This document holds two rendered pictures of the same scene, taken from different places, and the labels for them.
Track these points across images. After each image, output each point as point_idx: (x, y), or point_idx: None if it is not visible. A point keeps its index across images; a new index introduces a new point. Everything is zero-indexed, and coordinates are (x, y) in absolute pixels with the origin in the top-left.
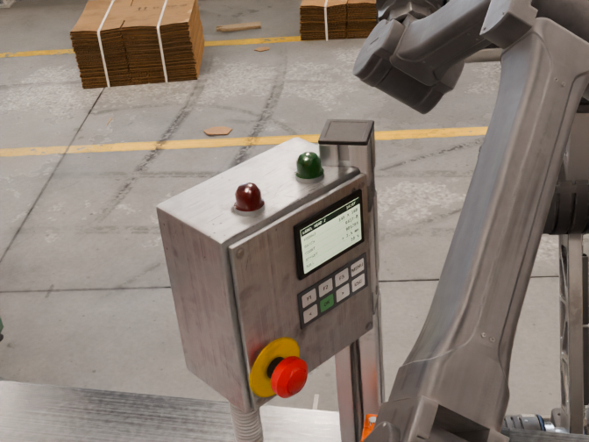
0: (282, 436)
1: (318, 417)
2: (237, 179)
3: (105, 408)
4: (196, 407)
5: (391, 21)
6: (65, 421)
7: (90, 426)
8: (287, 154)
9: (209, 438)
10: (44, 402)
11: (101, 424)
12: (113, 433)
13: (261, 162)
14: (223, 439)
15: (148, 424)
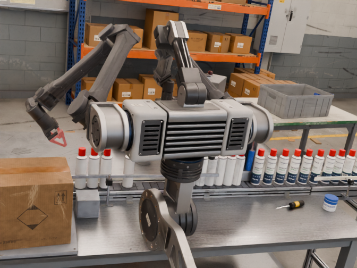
0: (238, 236)
1: (232, 243)
2: (218, 78)
3: (300, 235)
4: (273, 240)
5: (227, 92)
6: (306, 229)
7: (297, 229)
8: (214, 80)
9: (258, 232)
10: (320, 233)
11: (295, 231)
12: (288, 229)
13: (218, 80)
14: (254, 232)
15: (281, 233)
